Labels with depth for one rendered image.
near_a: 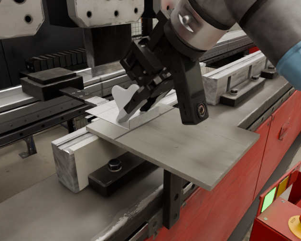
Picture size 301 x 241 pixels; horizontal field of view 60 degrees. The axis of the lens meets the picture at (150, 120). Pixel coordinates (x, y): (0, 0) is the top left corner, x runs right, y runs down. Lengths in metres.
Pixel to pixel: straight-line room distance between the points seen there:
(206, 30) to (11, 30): 0.24
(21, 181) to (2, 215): 1.59
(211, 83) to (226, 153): 0.50
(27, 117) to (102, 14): 0.38
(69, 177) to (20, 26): 0.28
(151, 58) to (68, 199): 0.30
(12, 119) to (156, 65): 0.43
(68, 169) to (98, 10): 0.28
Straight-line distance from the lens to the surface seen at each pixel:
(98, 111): 0.56
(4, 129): 0.72
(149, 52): 0.42
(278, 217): 0.68
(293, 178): 0.76
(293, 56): 0.31
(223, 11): 0.34
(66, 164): 0.52
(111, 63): 0.53
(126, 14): 0.49
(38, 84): 0.70
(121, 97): 0.47
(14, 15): 0.38
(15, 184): 2.12
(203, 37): 0.36
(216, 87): 0.90
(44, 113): 0.75
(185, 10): 0.36
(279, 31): 0.31
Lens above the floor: 1.23
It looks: 26 degrees down
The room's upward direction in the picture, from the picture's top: straight up
